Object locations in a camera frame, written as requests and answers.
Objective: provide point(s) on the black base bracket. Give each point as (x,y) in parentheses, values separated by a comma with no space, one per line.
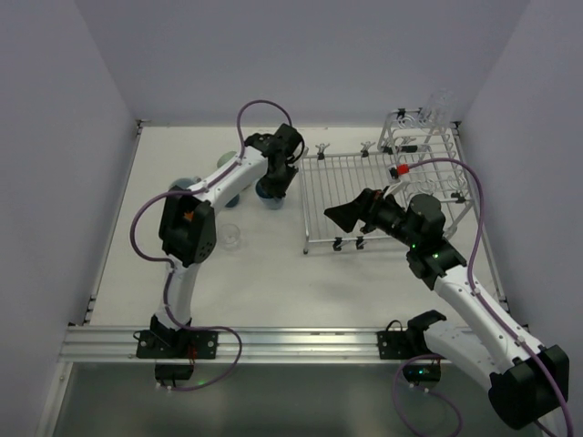
(159,342)
(399,342)

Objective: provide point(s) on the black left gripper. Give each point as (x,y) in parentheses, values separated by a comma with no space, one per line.
(277,177)

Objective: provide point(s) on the light blue plastic cup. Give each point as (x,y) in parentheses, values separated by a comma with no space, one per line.
(268,201)

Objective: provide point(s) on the light green plastic cup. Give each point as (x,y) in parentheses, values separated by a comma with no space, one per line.
(226,157)

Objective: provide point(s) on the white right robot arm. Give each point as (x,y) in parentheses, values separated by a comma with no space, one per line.
(524,379)

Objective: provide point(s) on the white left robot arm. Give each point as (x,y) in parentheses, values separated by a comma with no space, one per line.
(188,233)

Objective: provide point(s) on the black left base bracket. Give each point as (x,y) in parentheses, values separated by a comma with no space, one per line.
(159,342)

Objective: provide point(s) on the silver wire dish rack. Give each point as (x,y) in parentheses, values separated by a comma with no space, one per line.
(334,175)

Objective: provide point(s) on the dark blue ceramic mug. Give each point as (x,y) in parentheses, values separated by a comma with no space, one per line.
(233,202)

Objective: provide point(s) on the clear glass tumbler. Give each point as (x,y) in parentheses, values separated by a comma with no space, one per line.
(439,109)
(229,236)

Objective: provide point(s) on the aluminium mounting rail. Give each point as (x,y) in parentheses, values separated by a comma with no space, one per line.
(114,344)

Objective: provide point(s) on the grey ceramic mug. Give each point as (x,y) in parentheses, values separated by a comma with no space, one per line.
(183,183)

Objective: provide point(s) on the clear glass tumbler front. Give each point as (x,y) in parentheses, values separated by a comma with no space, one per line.
(229,236)

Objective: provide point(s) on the black right base bracket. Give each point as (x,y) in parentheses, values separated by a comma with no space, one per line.
(399,342)

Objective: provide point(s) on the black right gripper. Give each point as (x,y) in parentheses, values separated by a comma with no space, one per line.
(367,212)

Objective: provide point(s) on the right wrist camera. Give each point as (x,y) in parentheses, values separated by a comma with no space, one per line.
(397,181)

